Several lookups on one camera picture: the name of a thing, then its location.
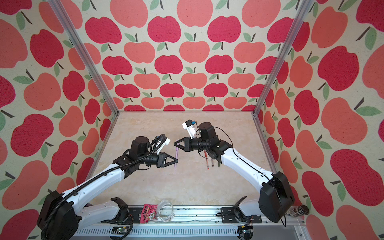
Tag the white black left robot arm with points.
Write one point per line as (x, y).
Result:
(63, 214)

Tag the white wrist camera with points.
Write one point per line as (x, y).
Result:
(163, 141)
(192, 128)

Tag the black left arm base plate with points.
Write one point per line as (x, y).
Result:
(126, 215)

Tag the pink pen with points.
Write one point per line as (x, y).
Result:
(176, 154)

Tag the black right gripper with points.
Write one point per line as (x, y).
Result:
(185, 147)

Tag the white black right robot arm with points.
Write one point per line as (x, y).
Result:
(276, 196)

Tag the aluminium right rear frame post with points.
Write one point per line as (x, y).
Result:
(286, 47)

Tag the clear glass bowl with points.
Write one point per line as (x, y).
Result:
(165, 211)

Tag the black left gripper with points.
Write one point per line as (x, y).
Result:
(161, 159)

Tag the red pen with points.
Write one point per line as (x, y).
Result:
(206, 158)

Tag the aluminium frame post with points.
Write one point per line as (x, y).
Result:
(286, 47)
(71, 31)

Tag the pink snack packet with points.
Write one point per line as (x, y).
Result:
(149, 213)

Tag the aluminium left rear frame post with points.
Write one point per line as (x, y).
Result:
(71, 31)

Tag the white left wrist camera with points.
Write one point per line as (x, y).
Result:
(163, 141)

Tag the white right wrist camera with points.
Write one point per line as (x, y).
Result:
(192, 128)

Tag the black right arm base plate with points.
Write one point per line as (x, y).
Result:
(232, 215)

